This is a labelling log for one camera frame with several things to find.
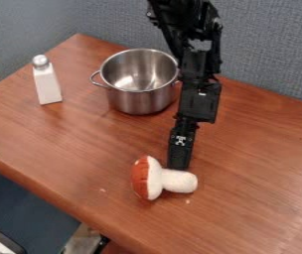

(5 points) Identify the metal table leg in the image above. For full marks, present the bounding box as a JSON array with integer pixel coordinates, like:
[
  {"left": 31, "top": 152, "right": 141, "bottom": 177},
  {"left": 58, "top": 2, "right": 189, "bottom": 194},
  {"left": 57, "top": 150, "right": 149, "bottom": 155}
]
[{"left": 62, "top": 223, "right": 110, "bottom": 254}]

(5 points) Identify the metal pot with handles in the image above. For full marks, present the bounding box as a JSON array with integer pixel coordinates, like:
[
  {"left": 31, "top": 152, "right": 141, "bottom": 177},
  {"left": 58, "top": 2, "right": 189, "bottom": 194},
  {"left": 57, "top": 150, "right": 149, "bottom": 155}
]
[{"left": 90, "top": 49, "right": 180, "bottom": 115}]

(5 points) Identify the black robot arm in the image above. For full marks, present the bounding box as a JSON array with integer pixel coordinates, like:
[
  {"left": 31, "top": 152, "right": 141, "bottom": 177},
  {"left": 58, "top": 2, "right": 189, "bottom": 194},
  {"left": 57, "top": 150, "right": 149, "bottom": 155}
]
[{"left": 148, "top": 0, "right": 224, "bottom": 170}]

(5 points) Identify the red and white toy mushroom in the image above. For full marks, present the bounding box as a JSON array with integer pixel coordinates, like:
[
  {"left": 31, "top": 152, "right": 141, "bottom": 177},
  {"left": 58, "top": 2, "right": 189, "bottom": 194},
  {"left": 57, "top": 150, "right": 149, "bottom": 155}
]
[{"left": 132, "top": 156, "right": 198, "bottom": 200}]

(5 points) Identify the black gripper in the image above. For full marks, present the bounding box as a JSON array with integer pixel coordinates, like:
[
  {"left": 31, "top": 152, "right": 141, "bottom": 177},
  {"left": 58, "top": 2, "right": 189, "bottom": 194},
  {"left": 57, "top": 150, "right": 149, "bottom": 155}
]
[{"left": 168, "top": 80, "right": 223, "bottom": 170}]

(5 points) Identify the white salt shaker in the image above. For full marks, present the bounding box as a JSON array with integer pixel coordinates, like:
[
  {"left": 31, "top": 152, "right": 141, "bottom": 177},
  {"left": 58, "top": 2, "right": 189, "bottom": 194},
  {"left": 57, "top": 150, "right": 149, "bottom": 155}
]
[{"left": 32, "top": 55, "right": 63, "bottom": 105}]

